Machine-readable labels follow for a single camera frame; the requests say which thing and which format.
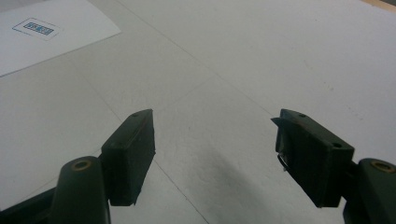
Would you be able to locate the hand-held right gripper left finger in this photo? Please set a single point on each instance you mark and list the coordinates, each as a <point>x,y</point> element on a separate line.
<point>129,155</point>

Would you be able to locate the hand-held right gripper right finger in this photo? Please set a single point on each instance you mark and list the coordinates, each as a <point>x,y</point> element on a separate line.
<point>314,155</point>

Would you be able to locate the white paper sheet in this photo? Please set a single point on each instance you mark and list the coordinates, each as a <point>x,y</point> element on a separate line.
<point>46,34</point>

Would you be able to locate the wooden table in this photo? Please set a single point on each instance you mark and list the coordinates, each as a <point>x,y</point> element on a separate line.
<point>381,4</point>

